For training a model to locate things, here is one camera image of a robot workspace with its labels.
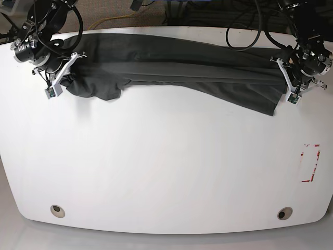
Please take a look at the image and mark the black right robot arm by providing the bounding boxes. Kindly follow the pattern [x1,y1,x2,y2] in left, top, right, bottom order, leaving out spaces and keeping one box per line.
[10,1,83,76]

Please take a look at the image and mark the red tape marking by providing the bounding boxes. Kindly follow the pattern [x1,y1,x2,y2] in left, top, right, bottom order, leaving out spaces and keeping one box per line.
[299,144,321,183]

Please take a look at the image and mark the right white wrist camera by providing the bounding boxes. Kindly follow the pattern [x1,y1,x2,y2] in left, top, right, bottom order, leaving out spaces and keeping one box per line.
[33,52,87,99]

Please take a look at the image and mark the right table grommet hole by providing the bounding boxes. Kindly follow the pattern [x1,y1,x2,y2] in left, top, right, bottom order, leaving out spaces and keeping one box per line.
[277,207,293,220]

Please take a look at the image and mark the left table grommet hole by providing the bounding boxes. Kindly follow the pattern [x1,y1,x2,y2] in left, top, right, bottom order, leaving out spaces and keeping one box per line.
[50,205,66,218]

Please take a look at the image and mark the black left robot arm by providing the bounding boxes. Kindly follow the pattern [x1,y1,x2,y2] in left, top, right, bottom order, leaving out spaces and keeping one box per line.
[278,1,332,87]

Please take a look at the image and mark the table grommet hole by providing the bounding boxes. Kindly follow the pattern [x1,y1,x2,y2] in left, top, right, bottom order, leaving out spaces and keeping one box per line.
[50,205,66,218]
[277,207,293,220]

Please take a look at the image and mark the yellow cable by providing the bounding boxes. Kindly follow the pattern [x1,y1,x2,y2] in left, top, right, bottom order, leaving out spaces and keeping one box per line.
[89,6,138,31]

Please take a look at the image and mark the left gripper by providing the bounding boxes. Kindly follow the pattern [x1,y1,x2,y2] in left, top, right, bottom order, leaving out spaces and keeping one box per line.
[286,45,332,88]

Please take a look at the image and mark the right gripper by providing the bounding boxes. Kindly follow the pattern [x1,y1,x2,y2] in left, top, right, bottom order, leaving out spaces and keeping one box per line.
[10,39,69,78]

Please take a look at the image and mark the dark green T-shirt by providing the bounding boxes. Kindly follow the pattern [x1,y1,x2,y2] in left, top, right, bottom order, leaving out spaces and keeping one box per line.
[61,33,287,116]

